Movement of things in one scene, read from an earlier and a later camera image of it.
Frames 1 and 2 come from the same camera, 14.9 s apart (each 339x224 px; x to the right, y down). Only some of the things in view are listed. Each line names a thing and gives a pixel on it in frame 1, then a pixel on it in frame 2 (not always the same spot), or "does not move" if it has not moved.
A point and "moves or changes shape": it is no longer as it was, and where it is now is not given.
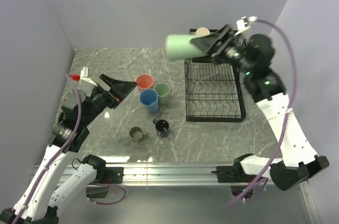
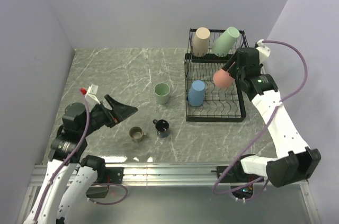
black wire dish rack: x=212 y=91 does not move
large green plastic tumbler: x=178 y=47 moves or changes shape
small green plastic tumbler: x=163 y=90 does not move
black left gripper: x=118 y=91 -> x=118 y=112
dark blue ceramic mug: x=162 y=127 does not move
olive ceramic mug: x=136 y=133 does not move
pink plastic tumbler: x=144 y=81 -> x=222 y=79
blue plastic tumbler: x=149 y=98 -> x=196 y=95
